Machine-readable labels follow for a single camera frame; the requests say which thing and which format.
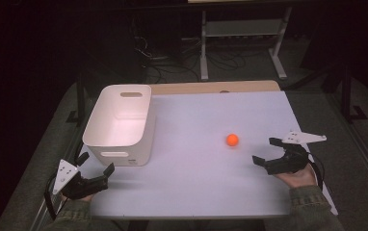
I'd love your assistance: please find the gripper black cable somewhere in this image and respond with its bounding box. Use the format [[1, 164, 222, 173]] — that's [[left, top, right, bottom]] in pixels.
[[306, 153, 327, 191], [43, 174, 62, 221]]

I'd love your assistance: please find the person's right hand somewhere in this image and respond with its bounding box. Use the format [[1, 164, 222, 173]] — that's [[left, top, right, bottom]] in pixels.
[[273, 162, 318, 190]]

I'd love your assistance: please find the tangle of floor cables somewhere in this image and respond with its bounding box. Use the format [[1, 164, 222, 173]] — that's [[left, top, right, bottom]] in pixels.
[[133, 33, 248, 85]]

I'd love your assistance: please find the black metal stand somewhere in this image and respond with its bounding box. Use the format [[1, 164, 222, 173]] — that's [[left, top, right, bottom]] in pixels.
[[339, 63, 368, 123]]

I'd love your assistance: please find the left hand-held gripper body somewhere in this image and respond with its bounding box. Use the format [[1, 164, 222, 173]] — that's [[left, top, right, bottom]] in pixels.
[[52, 159, 110, 200]]

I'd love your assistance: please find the aluminium rail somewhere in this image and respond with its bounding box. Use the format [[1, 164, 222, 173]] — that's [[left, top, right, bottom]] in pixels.
[[328, 91, 368, 201]]

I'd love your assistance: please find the white metal stand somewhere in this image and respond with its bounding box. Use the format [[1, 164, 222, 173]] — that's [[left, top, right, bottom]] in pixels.
[[198, 6, 293, 82]]

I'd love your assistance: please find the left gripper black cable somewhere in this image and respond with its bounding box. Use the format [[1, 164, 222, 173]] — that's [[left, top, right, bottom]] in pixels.
[[43, 174, 62, 221]]

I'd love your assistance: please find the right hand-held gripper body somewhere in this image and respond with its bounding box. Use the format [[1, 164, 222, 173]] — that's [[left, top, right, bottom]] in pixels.
[[263, 130, 328, 176]]

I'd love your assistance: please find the person's left hand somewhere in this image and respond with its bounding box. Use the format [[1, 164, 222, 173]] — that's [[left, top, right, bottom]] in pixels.
[[61, 193, 93, 203]]

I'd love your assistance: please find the white plastic bin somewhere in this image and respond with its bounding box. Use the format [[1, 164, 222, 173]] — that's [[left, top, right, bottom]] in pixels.
[[82, 84, 157, 167]]

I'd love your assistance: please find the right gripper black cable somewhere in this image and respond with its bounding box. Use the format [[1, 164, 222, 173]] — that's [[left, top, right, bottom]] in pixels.
[[306, 153, 327, 191]]

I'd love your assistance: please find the orange ball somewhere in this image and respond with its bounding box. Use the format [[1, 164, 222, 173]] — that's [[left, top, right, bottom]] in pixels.
[[225, 133, 240, 148]]

